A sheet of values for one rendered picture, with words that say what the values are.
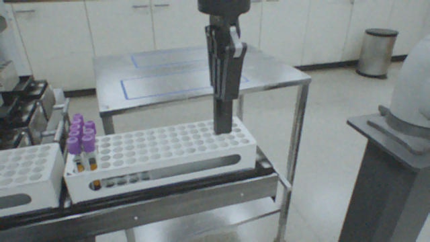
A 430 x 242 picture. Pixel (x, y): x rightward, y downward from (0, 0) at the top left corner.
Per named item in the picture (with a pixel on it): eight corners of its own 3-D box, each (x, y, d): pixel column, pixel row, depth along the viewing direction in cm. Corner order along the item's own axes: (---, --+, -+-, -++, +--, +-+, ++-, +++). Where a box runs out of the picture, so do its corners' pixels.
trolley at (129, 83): (132, 314, 108) (84, 113, 68) (119, 222, 146) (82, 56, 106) (289, 255, 130) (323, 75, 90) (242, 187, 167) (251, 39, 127)
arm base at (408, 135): (402, 108, 97) (407, 92, 95) (470, 144, 79) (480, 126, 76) (355, 115, 93) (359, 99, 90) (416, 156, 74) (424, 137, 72)
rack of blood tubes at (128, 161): (72, 210, 45) (62, 178, 42) (78, 170, 53) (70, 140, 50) (255, 173, 53) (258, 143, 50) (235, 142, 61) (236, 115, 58)
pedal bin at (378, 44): (371, 81, 306) (384, 35, 283) (347, 69, 338) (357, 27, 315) (396, 78, 314) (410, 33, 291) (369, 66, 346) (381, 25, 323)
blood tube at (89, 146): (105, 197, 47) (95, 138, 41) (95, 202, 46) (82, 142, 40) (102, 191, 48) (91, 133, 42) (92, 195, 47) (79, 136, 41)
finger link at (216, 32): (237, 25, 44) (240, 27, 43) (236, 96, 49) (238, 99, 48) (211, 27, 43) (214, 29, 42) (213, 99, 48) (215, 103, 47)
